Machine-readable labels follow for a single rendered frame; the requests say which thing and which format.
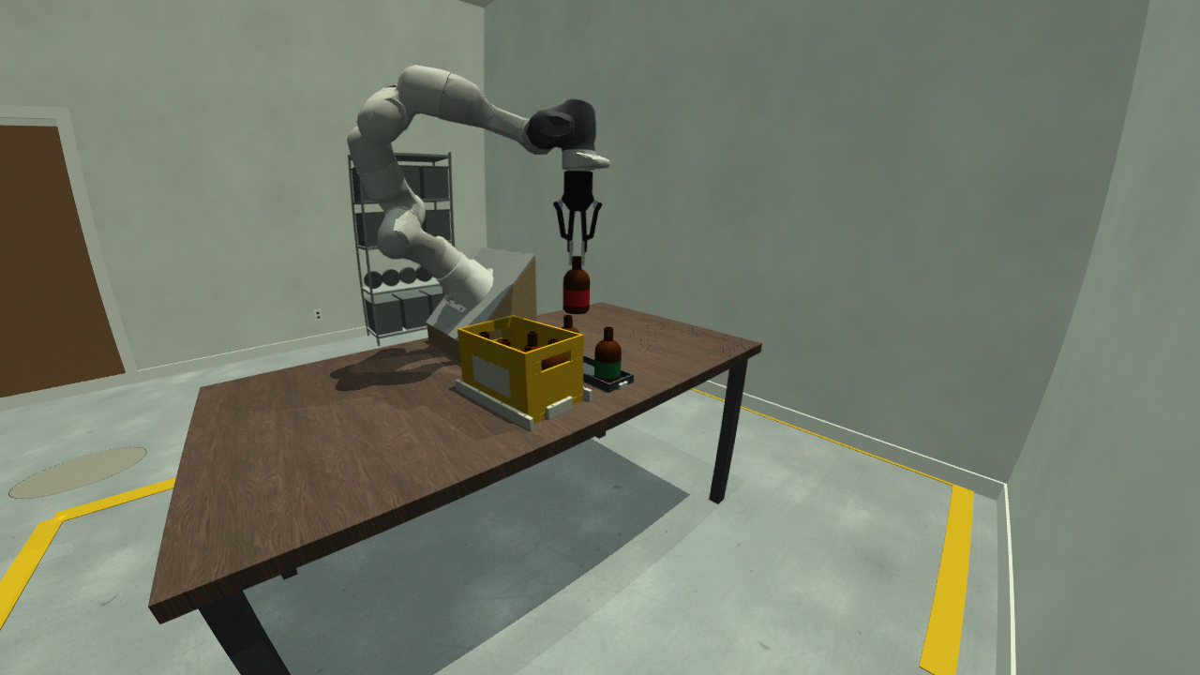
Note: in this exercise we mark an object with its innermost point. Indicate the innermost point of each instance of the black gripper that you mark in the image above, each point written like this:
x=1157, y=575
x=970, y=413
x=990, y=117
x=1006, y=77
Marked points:
x=577, y=196

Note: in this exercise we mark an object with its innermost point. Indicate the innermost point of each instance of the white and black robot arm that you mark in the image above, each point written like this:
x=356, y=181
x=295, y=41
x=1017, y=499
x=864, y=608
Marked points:
x=442, y=94

